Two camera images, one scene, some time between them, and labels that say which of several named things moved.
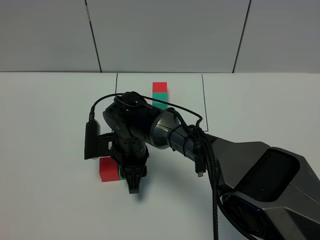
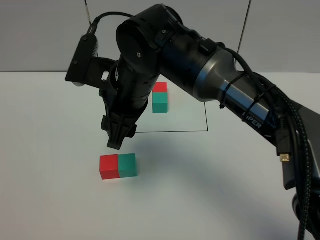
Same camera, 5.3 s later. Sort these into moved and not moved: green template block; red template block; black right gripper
Moved: black right gripper
Not moved: red template block; green template block
